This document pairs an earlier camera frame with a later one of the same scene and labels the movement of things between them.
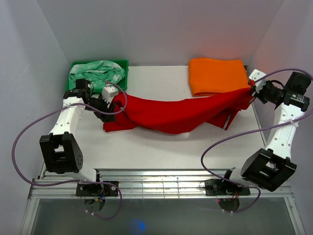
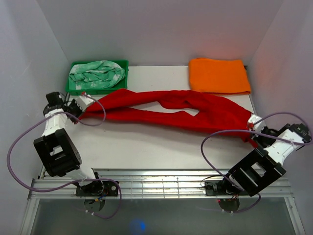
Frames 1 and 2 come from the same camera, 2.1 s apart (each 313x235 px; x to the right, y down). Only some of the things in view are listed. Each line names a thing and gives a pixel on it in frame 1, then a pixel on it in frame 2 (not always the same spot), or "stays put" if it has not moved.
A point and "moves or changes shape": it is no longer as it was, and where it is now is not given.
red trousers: x=176 y=115 moves or changes shape
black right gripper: x=258 y=95 to x=256 y=138
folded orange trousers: x=211 y=76 stays put
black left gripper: x=104 y=117 to x=74 y=103
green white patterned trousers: x=99 y=73 stays put
